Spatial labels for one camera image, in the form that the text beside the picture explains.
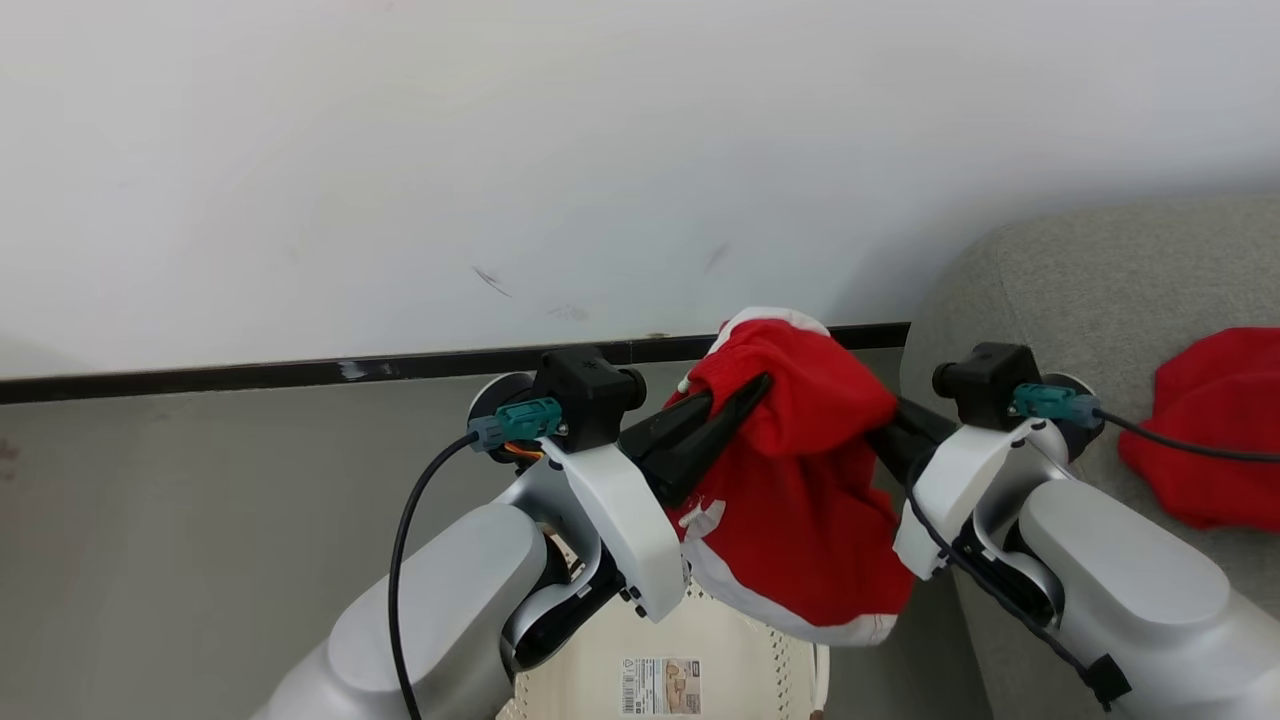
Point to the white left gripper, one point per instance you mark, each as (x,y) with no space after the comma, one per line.
(630,530)

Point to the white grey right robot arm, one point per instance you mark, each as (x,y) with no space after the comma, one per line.
(1130,590)

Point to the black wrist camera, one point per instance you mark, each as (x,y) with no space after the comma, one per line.
(985,385)
(590,395)

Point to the black wall baseboard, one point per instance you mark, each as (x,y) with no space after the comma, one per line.
(250,375)

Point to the red garment with white trim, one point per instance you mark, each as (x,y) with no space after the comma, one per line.
(800,490)

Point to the cream perforated laundry basket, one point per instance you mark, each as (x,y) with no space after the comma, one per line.
(580,680)

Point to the plain red garment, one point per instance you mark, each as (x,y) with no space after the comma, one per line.
(1215,430)

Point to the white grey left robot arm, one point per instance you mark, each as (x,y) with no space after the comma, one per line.
(450,610)

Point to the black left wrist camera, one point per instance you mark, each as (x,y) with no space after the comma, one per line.
(590,395)

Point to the grey fabric sofa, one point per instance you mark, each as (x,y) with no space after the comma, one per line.
(1100,290)

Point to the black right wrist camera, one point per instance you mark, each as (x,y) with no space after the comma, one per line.
(985,385)

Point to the paper label sticker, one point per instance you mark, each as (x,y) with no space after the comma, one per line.
(662,685)

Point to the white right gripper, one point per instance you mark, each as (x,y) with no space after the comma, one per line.
(950,490)

